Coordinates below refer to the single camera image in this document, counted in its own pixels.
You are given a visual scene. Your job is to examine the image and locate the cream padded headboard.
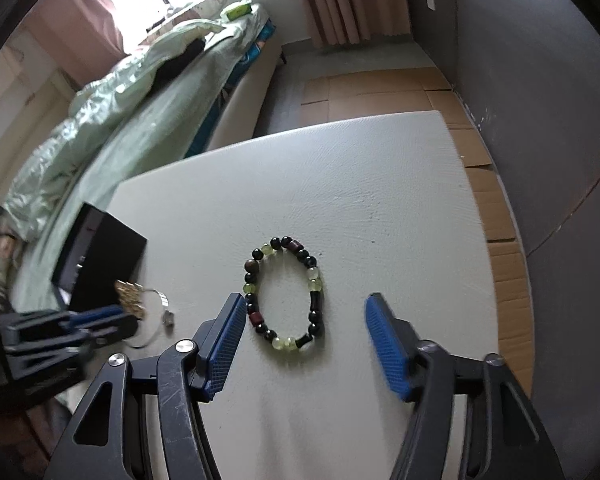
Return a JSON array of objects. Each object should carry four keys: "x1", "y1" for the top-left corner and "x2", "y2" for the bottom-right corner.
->
[{"x1": 0, "y1": 25, "x2": 76, "y2": 201}]

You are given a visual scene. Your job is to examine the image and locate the flattened cardboard sheets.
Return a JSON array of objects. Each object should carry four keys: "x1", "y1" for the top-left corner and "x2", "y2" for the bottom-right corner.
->
[{"x1": 300, "y1": 65, "x2": 536, "y2": 396}]

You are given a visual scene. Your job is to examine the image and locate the white square table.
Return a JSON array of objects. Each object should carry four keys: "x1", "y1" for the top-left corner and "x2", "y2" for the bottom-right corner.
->
[{"x1": 107, "y1": 110, "x2": 536, "y2": 480}]

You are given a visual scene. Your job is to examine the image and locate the blue cartoon printed sheet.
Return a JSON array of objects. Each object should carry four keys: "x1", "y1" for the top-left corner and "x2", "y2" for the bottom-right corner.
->
[{"x1": 185, "y1": 20, "x2": 276, "y2": 158}]

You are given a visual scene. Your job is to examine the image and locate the small green packet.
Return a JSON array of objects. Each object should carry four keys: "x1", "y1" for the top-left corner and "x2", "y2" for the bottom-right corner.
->
[{"x1": 222, "y1": 2, "x2": 253, "y2": 21}]

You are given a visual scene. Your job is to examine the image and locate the light green quilt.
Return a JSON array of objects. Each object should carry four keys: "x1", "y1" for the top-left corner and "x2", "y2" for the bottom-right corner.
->
[{"x1": 2, "y1": 17, "x2": 241, "y2": 256}]

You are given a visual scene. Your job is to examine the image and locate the green and black bead bracelet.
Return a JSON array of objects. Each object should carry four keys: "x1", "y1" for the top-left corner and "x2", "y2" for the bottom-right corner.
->
[{"x1": 242, "y1": 235, "x2": 327, "y2": 353}]

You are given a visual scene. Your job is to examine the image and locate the black box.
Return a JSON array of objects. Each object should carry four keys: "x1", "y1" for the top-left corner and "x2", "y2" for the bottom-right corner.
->
[{"x1": 50, "y1": 203, "x2": 148, "y2": 313}]

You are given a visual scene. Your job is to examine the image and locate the thin silver bangle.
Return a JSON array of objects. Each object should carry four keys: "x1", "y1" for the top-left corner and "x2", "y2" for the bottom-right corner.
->
[{"x1": 125, "y1": 287, "x2": 176, "y2": 348}]

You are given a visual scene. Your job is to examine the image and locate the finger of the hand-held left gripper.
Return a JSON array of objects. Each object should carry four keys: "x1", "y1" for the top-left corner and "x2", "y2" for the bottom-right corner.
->
[
  {"x1": 5, "y1": 306, "x2": 126, "y2": 332},
  {"x1": 5, "y1": 316, "x2": 141, "y2": 361}
]

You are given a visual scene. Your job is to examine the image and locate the pink curtain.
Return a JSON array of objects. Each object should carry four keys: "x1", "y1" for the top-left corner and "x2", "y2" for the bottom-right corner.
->
[
  {"x1": 282, "y1": 0, "x2": 411, "y2": 48},
  {"x1": 20, "y1": 0, "x2": 131, "y2": 68}
]

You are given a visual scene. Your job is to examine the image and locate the bed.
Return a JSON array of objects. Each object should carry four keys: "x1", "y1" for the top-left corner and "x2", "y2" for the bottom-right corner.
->
[{"x1": 0, "y1": 0, "x2": 286, "y2": 321}]

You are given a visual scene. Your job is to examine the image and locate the light green bedsheet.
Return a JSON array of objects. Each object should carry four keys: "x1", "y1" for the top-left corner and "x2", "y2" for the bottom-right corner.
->
[{"x1": 10, "y1": 10, "x2": 271, "y2": 311}]

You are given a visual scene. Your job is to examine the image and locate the floral printed quilt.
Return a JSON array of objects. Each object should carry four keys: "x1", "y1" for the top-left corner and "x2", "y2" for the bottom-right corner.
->
[{"x1": 145, "y1": 0, "x2": 296, "y2": 36}]

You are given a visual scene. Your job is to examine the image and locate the patterned pillow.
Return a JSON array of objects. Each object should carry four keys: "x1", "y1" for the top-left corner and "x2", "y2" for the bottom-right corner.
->
[{"x1": 0, "y1": 230, "x2": 18, "y2": 306}]

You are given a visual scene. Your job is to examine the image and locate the black cloth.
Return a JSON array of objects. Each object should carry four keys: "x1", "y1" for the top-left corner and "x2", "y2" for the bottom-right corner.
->
[{"x1": 152, "y1": 37, "x2": 206, "y2": 83}]

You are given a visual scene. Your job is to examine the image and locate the gold link bracelet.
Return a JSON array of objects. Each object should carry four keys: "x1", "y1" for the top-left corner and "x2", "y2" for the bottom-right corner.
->
[{"x1": 114, "y1": 281, "x2": 148, "y2": 320}]

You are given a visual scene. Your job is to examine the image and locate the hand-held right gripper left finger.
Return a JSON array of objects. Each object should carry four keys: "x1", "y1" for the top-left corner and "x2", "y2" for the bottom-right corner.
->
[{"x1": 52, "y1": 293, "x2": 248, "y2": 480}]

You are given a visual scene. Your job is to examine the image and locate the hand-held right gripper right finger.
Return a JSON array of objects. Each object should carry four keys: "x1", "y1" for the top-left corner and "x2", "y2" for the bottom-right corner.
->
[{"x1": 363, "y1": 292, "x2": 566, "y2": 480}]

